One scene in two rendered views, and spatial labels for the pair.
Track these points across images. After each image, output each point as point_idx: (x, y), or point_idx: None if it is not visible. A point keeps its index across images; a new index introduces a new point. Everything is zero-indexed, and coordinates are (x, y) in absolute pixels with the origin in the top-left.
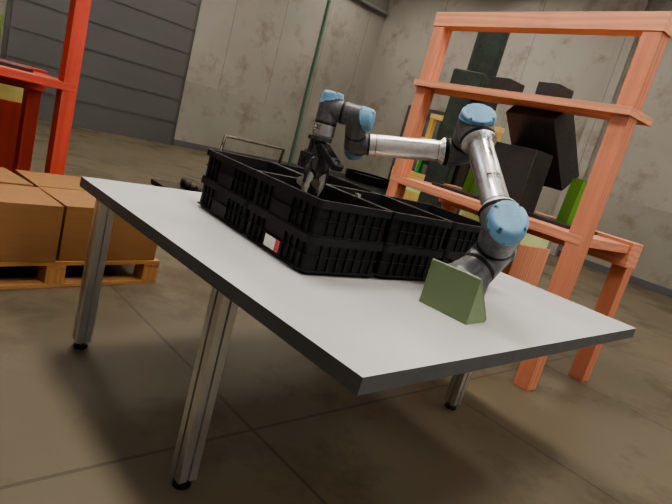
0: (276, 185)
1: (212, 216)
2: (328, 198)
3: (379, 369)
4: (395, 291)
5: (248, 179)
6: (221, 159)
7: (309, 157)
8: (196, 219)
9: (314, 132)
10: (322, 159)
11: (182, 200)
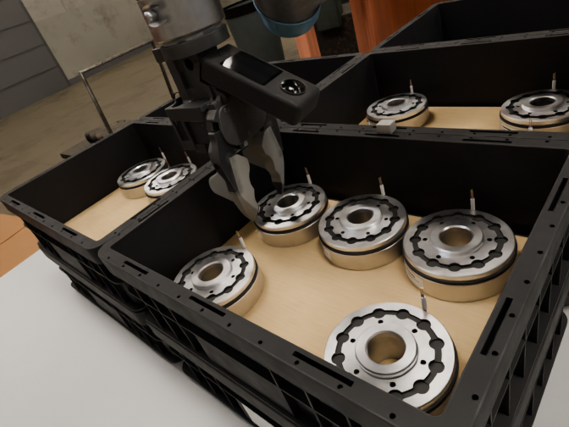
0: (176, 309)
1: (109, 318)
2: (301, 159)
3: None
4: None
5: (102, 266)
6: (28, 220)
7: (201, 120)
8: (78, 382)
9: (161, 39)
10: (239, 100)
11: (48, 294)
